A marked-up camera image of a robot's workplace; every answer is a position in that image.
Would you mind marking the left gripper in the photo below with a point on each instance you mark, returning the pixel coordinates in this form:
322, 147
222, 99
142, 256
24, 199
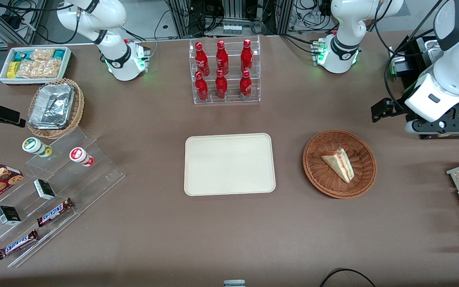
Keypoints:
398, 106

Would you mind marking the triangular sandwich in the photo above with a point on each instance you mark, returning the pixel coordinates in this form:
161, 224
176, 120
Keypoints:
339, 164

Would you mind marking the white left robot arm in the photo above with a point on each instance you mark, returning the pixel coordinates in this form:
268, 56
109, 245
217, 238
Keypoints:
345, 24

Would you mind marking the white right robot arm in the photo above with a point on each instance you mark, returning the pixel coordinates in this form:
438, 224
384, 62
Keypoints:
110, 18

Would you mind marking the aluminium foil tray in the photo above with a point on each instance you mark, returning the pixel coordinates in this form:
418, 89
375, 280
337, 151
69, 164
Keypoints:
52, 105

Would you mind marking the light tan wicker basket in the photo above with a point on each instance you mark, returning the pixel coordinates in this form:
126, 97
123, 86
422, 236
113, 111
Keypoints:
79, 107

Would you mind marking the brown round wicker basket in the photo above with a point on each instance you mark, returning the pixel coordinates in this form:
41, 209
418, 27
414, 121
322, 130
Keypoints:
317, 175

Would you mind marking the beige rectangular tray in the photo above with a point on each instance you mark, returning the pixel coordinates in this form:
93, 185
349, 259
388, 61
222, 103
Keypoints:
229, 164

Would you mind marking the white rectangular snack bin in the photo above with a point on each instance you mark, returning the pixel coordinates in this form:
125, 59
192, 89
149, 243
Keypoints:
4, 79

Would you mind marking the green lid white cup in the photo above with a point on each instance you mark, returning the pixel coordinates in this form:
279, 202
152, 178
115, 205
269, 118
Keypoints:
33, 145

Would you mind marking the black box silver face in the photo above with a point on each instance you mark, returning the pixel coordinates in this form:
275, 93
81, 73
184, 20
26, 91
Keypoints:
401, 64

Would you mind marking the yellow snack packet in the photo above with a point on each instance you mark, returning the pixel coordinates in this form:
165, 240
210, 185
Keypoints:
12, 69

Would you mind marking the teal snack packet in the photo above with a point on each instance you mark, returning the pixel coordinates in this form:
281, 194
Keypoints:
20, 55
59, 54

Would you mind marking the red lid white cup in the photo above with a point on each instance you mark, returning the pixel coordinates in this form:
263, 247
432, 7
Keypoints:
79, 154

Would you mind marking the small black box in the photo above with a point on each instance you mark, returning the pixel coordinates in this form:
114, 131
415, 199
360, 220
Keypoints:
8, 215
44, 189

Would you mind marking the clear acrylic tiered stand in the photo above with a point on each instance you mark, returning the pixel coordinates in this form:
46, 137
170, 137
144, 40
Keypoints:
94, 175

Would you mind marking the Snickers chocolate bar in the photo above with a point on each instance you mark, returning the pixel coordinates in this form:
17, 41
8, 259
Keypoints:
16, 244
54, 212

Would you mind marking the red cola bottle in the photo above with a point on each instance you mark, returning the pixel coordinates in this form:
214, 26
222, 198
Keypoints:
202, 59
222, 57
201, 88
246, 56
221, 87
245, 87

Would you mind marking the clear acrylic bottle rack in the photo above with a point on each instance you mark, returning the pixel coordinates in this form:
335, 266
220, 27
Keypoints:
231, 101

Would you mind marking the aluminium frame structure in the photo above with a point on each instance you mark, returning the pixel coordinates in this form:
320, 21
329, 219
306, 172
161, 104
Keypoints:
233, 12

